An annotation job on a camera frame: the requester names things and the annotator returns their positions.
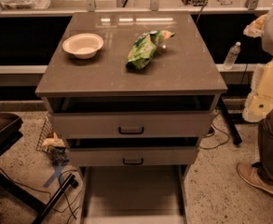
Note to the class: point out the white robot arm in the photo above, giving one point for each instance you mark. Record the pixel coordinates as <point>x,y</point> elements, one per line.
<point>259,102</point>

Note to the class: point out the wire basket with snacks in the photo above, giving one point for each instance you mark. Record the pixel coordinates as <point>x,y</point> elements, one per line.
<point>50,144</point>

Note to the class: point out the top grey drawer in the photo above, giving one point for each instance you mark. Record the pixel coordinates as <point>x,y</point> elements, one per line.
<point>131,117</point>

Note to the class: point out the brown shoe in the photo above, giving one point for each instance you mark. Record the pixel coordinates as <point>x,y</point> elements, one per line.
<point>250,175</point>

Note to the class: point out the grey drawer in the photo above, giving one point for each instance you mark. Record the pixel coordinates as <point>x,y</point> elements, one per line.
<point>133,151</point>
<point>133,195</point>
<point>131,117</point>

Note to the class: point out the black chair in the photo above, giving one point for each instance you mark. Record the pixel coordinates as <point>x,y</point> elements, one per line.
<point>34,172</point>

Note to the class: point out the clear plastic water bottle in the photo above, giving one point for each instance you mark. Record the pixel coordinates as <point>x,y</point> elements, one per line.
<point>231,56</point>

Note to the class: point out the grey drawer cabinet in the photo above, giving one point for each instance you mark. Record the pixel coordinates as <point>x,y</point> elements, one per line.
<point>182,64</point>

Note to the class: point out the bottom grey drawer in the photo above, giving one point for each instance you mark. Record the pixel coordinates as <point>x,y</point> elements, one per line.
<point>133,195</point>

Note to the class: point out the white paper bowl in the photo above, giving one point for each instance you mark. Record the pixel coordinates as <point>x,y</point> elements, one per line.
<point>83,46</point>

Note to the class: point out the black table leg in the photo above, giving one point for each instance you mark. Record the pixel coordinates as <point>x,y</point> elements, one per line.
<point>232,128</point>

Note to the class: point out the middle grey drawer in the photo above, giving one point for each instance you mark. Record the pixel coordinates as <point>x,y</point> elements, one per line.
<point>133,151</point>

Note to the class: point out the green rice chip bag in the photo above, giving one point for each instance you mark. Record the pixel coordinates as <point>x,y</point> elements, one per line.
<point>144,48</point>

